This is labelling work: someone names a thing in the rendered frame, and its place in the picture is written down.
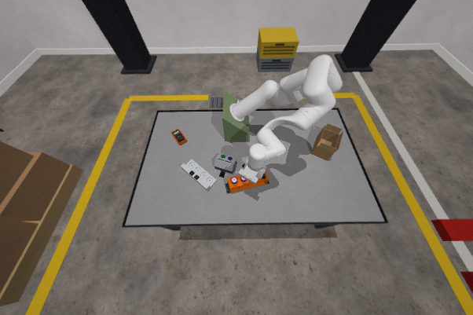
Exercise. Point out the orange test tube rack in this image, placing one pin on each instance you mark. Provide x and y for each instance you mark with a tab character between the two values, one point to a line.
245	184

